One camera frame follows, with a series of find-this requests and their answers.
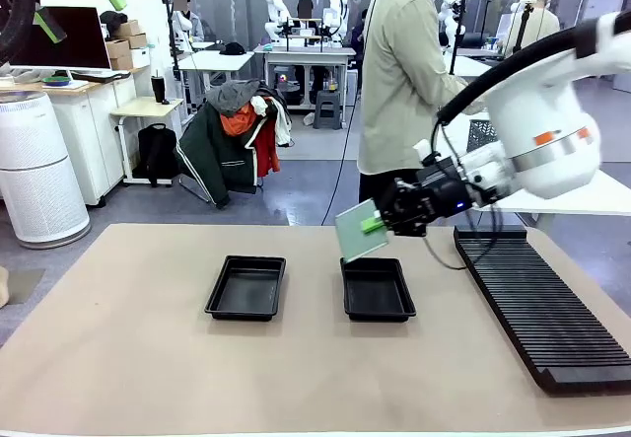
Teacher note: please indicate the white storage box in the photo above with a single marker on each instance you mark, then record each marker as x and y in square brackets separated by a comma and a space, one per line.
[140, 58]

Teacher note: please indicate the black slotted board rack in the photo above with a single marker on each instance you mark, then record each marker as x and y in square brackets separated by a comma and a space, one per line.
[542, 309]

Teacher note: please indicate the black tumbler with straw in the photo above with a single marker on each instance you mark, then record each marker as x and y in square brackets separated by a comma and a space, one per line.
[159, 89]

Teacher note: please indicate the seated background person grey top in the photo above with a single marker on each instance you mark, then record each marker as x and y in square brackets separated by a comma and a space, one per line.
[189, 22]

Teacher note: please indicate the black cap on boxes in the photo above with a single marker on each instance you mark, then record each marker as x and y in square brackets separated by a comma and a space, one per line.
[112, 21]

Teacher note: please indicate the small wooden side table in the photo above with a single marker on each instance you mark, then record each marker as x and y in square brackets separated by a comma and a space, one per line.
[145, 107]

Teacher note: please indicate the green round dish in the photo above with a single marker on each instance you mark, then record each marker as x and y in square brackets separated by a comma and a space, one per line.
[56, 81]

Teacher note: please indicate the grey hoodie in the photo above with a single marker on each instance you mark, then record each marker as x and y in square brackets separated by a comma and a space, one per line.
[231, 95]

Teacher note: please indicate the white background workbench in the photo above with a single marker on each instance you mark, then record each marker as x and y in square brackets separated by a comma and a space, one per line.
[305, 52]

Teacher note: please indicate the orange garment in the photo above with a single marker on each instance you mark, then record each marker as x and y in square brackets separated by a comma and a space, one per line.
[237, 120]

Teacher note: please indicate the black flat keyboard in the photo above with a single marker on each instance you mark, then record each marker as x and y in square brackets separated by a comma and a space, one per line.
[101, 76]

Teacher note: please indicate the black plastic ESD tray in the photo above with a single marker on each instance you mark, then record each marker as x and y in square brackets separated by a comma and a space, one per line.
[245, 289]
[377, 291]

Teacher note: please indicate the grey step stool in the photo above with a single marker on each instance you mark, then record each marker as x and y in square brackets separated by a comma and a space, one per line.
[327, 109]

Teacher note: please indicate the dark green jacket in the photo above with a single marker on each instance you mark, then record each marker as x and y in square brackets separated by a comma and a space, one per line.
[217, 156]

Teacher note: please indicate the person in beige shirt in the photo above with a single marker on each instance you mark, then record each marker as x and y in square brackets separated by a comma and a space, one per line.
[394, 87]

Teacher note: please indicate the brown cardboard box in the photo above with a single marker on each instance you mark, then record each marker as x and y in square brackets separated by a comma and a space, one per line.
[129, 28]
[121, 63]
[138, 41]
[117, 49]

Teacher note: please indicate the red jacket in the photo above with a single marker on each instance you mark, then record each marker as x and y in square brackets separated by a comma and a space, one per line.
[267, 151]

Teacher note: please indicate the black hat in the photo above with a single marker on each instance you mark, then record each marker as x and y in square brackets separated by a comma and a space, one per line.
[231, 50]

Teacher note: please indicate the black backpack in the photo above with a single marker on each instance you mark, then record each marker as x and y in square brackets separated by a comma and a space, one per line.
[158, 153]

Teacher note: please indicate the white garment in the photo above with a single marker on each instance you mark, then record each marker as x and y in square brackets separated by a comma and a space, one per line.
[282, 121]

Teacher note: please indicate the grey mesh plastic basket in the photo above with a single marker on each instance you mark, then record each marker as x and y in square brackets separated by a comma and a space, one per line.
[478, 136]

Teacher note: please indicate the black tripod stand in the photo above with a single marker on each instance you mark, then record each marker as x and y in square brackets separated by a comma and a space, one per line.
[522, 32]
[453, 52]

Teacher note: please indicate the person right forearm beige sleeve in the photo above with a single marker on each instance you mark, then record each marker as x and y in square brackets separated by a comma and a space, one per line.
[443, 87]

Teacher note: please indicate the white desk wooden top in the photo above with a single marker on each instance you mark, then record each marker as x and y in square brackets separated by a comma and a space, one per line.
[98, 136]

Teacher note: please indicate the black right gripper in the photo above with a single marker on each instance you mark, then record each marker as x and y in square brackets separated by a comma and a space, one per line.
[443, 193]

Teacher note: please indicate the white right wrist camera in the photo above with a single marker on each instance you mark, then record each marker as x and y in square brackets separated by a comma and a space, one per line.
[424, 150]

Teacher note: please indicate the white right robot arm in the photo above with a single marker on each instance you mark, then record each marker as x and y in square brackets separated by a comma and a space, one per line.
[542, 126]

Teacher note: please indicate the long white background table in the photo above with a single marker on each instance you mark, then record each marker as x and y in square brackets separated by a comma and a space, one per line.
[468, 64]

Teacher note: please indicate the black computer monitor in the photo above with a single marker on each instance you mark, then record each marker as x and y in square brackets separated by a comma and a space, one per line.
[84, 42]

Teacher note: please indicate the white cylindrical air purifier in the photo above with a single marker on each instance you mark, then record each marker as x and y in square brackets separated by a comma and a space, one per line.
[39, 170]

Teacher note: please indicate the white side work table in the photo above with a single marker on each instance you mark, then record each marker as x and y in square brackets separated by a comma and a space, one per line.
[606, 195]

